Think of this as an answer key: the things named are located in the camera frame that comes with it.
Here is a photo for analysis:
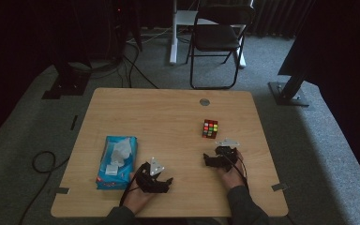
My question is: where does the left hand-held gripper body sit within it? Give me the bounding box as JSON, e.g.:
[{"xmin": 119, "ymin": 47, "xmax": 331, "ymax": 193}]
[{"xmin": 135, "ymin": 157, "xmax": 167, "ymax": 194}]

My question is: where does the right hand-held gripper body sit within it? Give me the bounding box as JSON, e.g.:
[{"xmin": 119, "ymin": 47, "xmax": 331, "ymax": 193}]
[{"xmin": 214, "ymin": 138, "xmax": 241, "ymax": 173}]

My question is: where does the colourful puzzle cube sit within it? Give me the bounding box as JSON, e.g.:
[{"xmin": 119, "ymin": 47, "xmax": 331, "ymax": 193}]
[{"xmin": 202, "ymin": 118, "xmax": 219, "ymax": 140}]

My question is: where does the blue tissue pack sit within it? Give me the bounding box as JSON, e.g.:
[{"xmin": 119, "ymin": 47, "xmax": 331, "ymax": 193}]
[{"xmin": 95, "ymin": 135, "xmax": 139, "ymax": 191}]

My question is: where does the white tissue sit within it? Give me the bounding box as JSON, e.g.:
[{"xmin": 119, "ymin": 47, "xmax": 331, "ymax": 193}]
[{"xmin": 109, "ymin": 137, "xmax": 133, "ymax": 167}]

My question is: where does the person's left hand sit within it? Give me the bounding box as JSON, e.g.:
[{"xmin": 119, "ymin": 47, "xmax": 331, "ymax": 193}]
[{"xmin": 123, "ymin": 171, "xmax": 158, "ymax": 216}]

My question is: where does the person's right hand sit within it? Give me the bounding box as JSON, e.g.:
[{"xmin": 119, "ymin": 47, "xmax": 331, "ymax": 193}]
[{"xmin": 217, "ymin": 151, "xmax": 248, "ymax": 190}]

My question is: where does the black metal stand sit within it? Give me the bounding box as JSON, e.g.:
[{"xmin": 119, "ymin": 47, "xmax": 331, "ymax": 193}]
[
  {"xmin": 41, "ymin": 0, "xmax": 92, "ymax": 100},
  {"xmin": 267, "ymin": 0, "xmax": 318, "ymax": 108}
]

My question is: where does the black tape strip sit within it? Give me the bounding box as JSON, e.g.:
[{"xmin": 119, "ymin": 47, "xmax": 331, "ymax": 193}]
[{"xmin": 69, "ymin": 114, "xmax": 80, "ymax": 131}]

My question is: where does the black folding chair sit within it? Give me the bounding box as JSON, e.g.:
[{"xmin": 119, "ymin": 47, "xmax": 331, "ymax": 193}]
[{"xmin": 186, "ymin": 3, "xmax": 257, "ymax": 91}]

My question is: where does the dark curtain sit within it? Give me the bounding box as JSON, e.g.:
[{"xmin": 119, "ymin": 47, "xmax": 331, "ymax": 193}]
[{"xmin": 249, "ymin": 0, "xmax": 314, "ymax": 40}]

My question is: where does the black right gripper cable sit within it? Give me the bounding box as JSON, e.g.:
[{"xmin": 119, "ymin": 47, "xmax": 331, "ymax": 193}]
[{"xmin": 224, "ymin": 153, "xmax": 251, "ymax": 192}]

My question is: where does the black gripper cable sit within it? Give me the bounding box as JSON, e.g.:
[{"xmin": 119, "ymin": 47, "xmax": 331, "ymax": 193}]
[
  {"xmin": 118, "ymin": 164, "xmax": 146, "ymax": 208},
  {"xmin": 224, "ymin": 153, "xmax": 251, "ymax": 192}
]

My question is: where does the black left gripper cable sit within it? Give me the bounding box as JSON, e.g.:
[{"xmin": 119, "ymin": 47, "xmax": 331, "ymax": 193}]
[{"xmin": 118, "ymin": 164, "xmax": 146, "ymax": 208}]

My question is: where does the black floor cable loop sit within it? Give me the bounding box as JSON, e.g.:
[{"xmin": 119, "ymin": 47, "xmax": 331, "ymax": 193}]
[{"xmin": 18, "ymin": 150, "xmax": 72, "ymax": 225}]

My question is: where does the white cable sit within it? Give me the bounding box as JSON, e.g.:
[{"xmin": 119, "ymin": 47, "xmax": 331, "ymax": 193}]
[{"xmin": 127, "ymin": 26, "xmax": 173, "ymax": 45}]

